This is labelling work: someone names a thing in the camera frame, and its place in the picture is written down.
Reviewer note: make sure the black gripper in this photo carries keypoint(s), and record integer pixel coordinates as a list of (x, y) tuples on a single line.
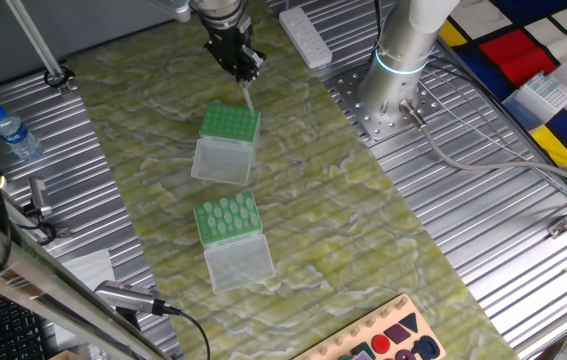
[(228, 47)]

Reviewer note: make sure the green rack pipette tip box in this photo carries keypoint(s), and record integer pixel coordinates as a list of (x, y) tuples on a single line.
[(240, 265), (223, 162)]

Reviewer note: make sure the white pipette tip box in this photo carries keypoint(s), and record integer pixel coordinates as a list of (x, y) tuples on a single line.
[(543, 92)]

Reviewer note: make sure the white power strip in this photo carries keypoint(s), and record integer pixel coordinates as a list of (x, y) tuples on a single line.
[(305, 37)]

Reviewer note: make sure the green marble pattern mat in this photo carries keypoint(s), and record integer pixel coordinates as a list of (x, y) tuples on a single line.
[(323, 225)]

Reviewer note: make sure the aluminium pole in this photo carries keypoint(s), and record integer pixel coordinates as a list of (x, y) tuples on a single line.
[(34, 37)]

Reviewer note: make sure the clear water bottle blue cap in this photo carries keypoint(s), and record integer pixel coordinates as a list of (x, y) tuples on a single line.
[(15, 135)]

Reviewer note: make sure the white paper sheet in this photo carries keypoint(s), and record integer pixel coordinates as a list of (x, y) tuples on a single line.
[(90, 270)]

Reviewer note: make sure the colourful Mondrian pattern cloth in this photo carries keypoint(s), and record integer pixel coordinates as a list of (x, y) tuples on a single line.
[(518, 55)]

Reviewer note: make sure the wooden shape sorter board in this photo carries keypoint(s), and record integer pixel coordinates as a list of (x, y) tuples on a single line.
[(403, 312)]

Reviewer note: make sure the navy triangle block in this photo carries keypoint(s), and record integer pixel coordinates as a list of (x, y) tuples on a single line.
[(410, 321)]

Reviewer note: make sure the dark teal block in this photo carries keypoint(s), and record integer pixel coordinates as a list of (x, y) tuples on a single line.
[(363, 348)]

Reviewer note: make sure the purple square block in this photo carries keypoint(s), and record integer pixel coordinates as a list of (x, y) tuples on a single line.
[(397, 334)]

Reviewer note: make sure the red circle block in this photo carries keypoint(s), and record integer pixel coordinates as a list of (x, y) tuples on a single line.
[(381, 343)]

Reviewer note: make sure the lilac block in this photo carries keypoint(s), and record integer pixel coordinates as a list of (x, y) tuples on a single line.
[(363, 357)]

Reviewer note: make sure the purple round block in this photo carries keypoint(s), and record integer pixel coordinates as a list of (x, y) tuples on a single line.
[(405, 356)]

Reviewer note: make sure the navy rounded block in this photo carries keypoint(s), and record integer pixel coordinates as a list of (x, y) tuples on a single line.
[(417, 350)]

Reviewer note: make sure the black keyboard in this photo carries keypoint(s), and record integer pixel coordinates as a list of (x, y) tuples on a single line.
[(8, 330)]

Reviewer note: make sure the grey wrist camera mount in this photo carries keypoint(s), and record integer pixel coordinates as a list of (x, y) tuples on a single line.
[(178, 10)]

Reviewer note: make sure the silver perforated base plate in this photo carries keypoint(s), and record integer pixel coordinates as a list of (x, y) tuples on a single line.
[(388, 130)]

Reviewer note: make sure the small silver camera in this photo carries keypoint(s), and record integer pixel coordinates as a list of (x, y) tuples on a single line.
[(39, 195)]

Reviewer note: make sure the silver camera with black mount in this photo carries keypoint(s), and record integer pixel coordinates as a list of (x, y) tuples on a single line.
[(123, 296)]

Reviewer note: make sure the aluminium frame beam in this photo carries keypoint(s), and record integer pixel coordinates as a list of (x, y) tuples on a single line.
[(23, 270)]

